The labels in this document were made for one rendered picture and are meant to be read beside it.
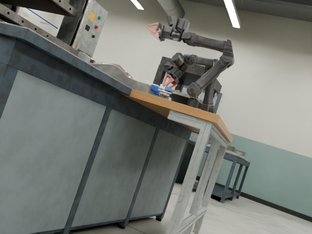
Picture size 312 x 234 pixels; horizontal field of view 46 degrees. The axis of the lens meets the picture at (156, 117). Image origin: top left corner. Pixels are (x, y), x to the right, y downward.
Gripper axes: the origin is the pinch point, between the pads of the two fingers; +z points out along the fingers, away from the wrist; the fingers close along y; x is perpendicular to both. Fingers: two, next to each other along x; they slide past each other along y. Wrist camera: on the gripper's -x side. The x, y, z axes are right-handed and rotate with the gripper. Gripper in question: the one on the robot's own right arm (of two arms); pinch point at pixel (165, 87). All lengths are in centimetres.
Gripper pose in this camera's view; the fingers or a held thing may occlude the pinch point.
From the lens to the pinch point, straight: 236.6
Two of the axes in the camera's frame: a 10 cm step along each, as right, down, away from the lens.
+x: 6.7, 5.7, -4.7
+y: -3.1, -3.6, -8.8
